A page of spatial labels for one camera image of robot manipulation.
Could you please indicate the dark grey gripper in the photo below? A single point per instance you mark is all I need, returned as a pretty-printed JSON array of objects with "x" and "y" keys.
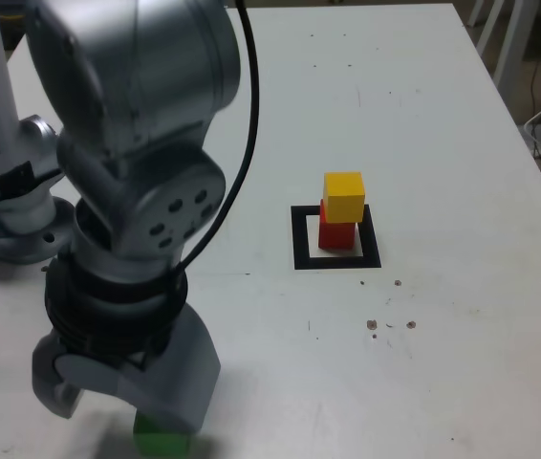
[{"x": 127, "y": 358}]

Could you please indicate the green cube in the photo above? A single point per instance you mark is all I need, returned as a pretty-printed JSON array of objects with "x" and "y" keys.
[{"x": 160, "y": 445}]

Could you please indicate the red cube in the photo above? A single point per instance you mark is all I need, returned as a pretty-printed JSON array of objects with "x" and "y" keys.
[{"x": 337, "y": 236}]

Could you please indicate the yellow cube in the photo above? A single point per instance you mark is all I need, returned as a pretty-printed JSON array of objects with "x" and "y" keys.
[{"x": 344, "y": 196}]

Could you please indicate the black tape patch on arm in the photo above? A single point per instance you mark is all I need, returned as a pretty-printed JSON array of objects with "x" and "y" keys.
[{"x": 15, "y": 179}]

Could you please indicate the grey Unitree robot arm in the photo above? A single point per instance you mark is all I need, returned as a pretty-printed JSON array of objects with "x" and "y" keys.
[{"x": 146, "y": 95}]

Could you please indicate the black tape square outline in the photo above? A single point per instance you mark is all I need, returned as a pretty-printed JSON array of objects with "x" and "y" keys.
[{"x": 301, "y": 239}]

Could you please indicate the white furniture leg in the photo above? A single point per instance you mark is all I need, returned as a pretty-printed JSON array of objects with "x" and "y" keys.
[
  {"x": 512, "y": 43},
  {"x": 478, "y": 12}
]

